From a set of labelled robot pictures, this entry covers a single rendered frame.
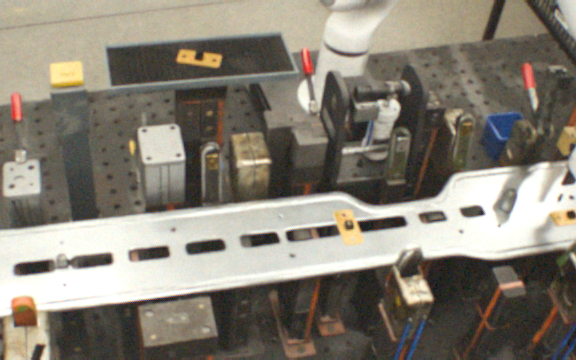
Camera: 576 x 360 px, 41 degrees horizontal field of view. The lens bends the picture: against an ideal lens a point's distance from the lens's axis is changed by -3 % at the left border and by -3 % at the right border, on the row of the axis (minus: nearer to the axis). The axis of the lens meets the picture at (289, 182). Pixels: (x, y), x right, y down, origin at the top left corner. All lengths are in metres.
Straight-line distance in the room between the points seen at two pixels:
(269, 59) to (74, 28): 2.18
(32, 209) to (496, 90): 1.45
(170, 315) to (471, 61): 1.49
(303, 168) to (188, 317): 0.43
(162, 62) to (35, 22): 2.22
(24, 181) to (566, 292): 1.04
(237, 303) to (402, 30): 2.51
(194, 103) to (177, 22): 2.12
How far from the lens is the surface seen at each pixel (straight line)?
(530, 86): 1.74
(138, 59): 1.57
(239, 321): 1.56
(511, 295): 1.50
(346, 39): 1.89
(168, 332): 1.30
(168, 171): 1.45
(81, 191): 1.74
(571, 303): 1.57
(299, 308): 1.57
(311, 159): 1.56
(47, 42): 3.61
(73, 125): 1.60
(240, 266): 1.41
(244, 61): 1.57
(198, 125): 1.63
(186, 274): 1.40
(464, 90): 2.38
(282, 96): 2.05
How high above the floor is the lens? 2.12
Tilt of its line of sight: 46 degrees down
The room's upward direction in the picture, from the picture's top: 8 degrees clockwise
